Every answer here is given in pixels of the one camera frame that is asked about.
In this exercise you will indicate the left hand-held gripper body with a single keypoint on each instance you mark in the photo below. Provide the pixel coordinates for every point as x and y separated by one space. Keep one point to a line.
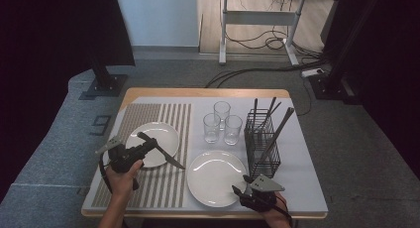
124 158

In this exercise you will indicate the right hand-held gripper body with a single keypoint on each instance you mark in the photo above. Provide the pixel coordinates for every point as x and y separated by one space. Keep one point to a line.
262 200

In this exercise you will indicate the white round plate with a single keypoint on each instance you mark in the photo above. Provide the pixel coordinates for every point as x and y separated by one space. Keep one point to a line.
165 135
211 181

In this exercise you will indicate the metal table knife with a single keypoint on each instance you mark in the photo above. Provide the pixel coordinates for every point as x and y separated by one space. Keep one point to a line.
171 161

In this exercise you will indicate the clear drinking glass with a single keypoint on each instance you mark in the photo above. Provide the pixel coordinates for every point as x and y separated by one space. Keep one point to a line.
211 129
233 130
222 110

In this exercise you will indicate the metal fork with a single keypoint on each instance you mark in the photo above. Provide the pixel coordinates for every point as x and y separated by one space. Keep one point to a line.
255 105

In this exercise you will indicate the person's left hand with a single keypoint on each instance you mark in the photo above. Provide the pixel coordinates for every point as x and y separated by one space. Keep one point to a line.
124 183

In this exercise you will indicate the person's right hand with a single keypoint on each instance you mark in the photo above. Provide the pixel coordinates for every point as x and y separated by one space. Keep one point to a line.
280 218

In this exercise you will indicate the striped woven placemat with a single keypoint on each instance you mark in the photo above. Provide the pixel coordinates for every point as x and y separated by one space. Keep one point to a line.
165 188

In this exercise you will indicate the floor socket box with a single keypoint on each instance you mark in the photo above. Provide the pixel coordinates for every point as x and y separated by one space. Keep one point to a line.
100 125

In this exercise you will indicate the grey metal chopstick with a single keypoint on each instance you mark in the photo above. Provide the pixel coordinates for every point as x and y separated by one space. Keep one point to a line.
290 113
286 117

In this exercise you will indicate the black metal stand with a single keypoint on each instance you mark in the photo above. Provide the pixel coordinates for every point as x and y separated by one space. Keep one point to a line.
330 86
105 82

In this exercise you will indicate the metal utensil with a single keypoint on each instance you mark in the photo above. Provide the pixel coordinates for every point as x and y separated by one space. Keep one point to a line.
271 104
276 107

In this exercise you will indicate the white power strip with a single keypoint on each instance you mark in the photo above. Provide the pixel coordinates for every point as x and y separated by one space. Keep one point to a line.
312 72

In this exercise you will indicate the dark curtain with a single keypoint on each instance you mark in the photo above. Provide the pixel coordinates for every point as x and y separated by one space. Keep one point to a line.
49 56
389 72

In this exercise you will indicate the white frame desk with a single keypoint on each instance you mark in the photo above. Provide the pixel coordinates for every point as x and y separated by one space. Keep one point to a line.
261 18

